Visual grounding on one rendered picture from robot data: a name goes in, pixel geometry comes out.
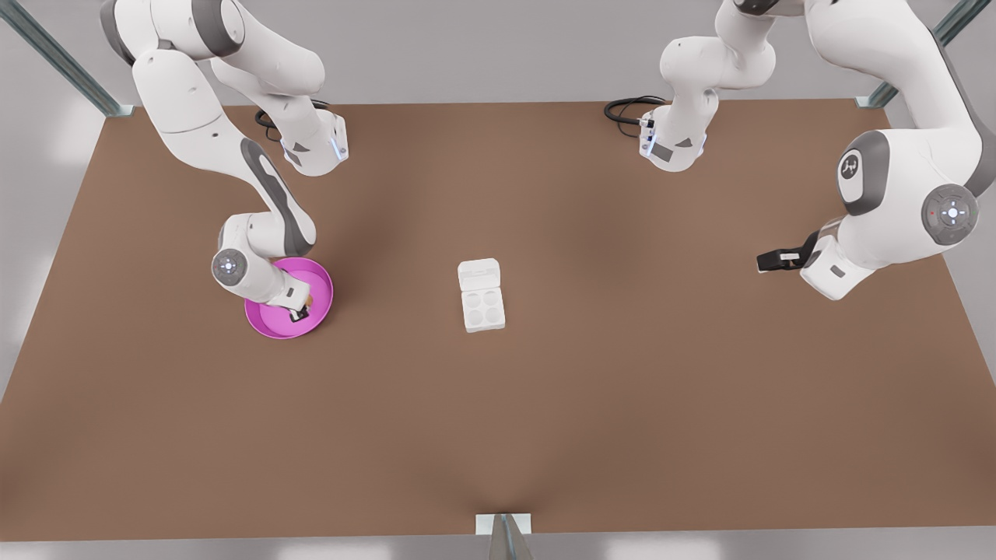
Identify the silver frame post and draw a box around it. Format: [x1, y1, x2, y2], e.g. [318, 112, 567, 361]
[854, 0, 994, 109]
[0, 0, 135, 118]
[475, 513, 534, 560]

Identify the white egg box base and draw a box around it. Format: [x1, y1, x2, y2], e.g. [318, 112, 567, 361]
[461, 285, 507, 334]

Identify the pink round plate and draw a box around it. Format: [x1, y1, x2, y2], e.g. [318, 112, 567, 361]
[244, 257, 335, 341]

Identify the black cable loop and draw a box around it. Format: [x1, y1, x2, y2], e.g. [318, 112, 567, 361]
[254, 99, 332, 143]
[604, 95, 670, 140]

